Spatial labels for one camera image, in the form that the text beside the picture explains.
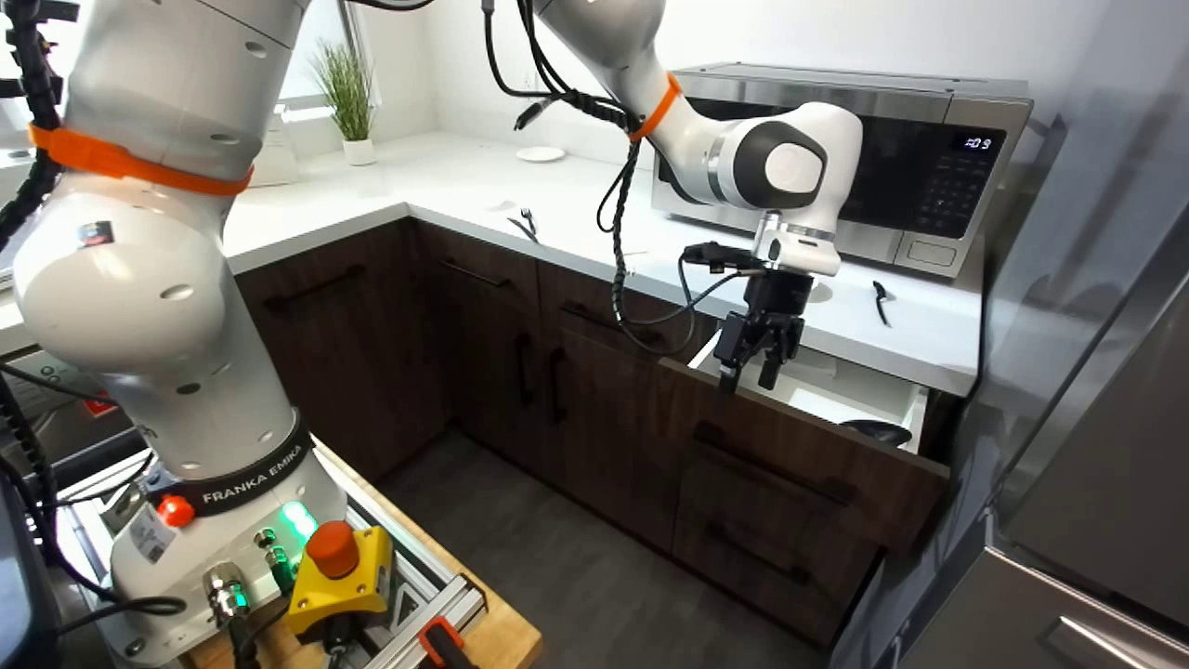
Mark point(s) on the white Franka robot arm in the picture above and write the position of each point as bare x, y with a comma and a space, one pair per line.
134, 311

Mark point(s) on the yellow emergency stop box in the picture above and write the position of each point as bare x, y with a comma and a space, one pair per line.
335, 590

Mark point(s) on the stainless steel refrigerator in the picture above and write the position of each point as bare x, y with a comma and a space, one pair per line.
1091, 471

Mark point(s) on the stainless steel microwave oven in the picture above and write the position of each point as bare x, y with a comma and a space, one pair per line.
943, 171

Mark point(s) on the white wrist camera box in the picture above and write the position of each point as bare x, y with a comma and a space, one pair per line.
799, 249

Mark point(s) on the black plastic spoon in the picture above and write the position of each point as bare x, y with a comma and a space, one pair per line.
880, 431

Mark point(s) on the aluminium extrusion rail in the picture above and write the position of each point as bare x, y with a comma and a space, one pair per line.
414, 620

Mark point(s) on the dark wood cabinet door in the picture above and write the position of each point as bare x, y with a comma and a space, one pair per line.
476, 374
618, 431

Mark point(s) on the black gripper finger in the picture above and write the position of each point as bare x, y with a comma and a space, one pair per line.
782, 345
736, 345

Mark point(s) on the black plastic utensil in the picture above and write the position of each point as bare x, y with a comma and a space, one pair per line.
519, 228
530, 223
881, 303

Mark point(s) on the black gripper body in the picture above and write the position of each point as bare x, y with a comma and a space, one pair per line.
773, 303

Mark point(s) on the wooden robot cart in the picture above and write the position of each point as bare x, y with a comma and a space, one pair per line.
508, 638

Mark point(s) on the dark wood drawer white inside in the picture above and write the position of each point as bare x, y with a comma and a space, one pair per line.
745, 414

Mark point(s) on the large white plate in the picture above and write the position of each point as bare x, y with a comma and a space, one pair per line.
540, 155

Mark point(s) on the green potted plant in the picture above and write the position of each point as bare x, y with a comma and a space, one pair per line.
352, 97

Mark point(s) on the dark wood base cabinet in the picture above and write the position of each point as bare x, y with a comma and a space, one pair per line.
347, 374

